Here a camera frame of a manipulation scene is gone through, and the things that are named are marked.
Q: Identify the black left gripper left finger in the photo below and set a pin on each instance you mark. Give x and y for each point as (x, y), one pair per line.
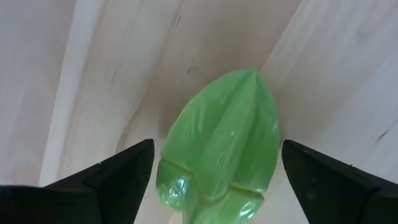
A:
(109, 193)

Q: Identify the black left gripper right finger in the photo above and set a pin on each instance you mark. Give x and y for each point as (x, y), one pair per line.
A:
(335, 193)

